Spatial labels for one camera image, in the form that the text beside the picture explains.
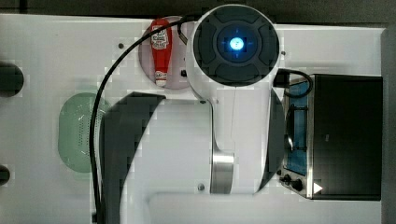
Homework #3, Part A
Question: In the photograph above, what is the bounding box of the red ketchup bottle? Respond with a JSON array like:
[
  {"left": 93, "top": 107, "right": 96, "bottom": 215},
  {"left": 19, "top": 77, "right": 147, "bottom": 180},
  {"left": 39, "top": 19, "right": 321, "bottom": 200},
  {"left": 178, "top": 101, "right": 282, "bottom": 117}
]
[{"left": 150, "top": 28, "right": 173, "bottom": 87}]

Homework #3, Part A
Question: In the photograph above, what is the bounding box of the black toaster oven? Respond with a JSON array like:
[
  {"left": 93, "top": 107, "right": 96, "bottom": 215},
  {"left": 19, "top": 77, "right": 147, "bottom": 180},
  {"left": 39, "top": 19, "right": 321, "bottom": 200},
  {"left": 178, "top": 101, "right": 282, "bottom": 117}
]
[{"left": 277, "top": 74, "right": 383, "bottom": 201}]

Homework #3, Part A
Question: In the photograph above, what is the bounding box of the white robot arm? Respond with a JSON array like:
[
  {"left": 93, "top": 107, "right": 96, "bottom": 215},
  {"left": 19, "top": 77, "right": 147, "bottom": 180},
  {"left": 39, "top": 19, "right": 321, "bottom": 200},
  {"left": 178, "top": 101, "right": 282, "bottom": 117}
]
[{"left": 99, "top": 5, "right": 285, "bottom": 224}]

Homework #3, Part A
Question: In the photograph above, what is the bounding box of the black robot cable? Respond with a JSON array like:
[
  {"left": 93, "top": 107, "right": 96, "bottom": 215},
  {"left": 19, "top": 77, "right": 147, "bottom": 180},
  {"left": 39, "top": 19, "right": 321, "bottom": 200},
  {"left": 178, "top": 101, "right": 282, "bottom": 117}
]
[{"left": 89, "top": 14, "right": 198, "bottom": 224}]

